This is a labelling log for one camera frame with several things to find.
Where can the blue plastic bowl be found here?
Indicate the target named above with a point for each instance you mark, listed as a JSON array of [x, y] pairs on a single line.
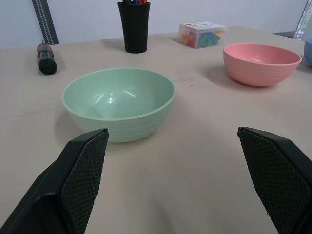
[[308, 50]]

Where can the black marker pen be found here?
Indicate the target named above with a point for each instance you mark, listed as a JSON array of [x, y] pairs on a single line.
[[126, 1]]

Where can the clear box of coloured pieces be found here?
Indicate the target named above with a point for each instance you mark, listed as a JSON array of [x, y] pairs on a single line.
[[201, 34]]

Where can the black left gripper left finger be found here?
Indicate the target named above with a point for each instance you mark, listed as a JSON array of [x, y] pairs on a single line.
[[73, 175]]

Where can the black pen cup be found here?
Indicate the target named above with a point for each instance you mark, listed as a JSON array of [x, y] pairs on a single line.
[[135, 26]]

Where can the black and red marker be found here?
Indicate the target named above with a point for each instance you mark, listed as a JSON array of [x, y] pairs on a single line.
[[45, 58]]

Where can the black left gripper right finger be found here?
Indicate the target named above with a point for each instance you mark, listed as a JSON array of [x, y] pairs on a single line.
[[275, 170]]

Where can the grey perforated metal strip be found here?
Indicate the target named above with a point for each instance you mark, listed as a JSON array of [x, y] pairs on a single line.
[[45, 22]]

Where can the red plastic bowl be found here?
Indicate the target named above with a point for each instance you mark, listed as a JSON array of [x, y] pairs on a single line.
[[258, 63]]

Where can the green plastic bowl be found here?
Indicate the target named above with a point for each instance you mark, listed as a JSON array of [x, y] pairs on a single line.
[[122, 97]]

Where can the red marker pen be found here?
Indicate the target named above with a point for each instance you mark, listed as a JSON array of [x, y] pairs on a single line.
[[143, 1]]

